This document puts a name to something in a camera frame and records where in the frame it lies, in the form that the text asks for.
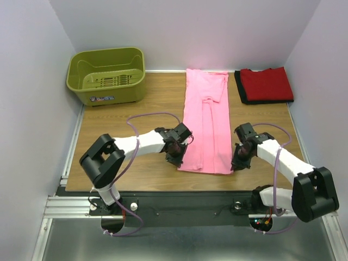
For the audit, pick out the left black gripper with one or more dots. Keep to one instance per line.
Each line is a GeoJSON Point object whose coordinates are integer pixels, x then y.
{"type": "Point", "coordinates": [179, 155]}

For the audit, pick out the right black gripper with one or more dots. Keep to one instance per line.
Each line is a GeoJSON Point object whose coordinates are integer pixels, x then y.
{"type": "Point", "coordinates": [238, 159]}

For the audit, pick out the pink t shirt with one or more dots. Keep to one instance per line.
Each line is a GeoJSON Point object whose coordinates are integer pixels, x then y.
{"type": "Point", "coordinates": [206, 114]}

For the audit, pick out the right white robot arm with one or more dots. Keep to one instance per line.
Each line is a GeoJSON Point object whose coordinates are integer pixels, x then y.
{"type": "Point", "coordinates": [313, 192]}

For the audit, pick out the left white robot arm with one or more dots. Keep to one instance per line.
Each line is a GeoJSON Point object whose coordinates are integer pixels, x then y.
{"type": "Point", "coordinates": [108, 158]}

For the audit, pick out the folded red t shirt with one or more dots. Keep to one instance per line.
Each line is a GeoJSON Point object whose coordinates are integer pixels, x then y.
{"type": "Point", "coordinates": [267, 84]}

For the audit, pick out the folded black t shirt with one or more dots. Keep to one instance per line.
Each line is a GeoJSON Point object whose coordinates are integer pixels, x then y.
{"type": "Point", "coordinates": [240, 89]}

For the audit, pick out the green plastic basket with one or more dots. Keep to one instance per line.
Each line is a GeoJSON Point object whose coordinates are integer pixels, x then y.
{"type": "Point", "coordinates": [107, 76]}

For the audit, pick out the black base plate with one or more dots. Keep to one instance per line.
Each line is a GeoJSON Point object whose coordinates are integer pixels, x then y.
{"type": "Point", "coordinates": [178, 209]}

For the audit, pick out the aluminium frame rail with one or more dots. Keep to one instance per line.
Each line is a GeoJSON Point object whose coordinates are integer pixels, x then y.
{"type": "Point", "coordinates": [76, 207]}

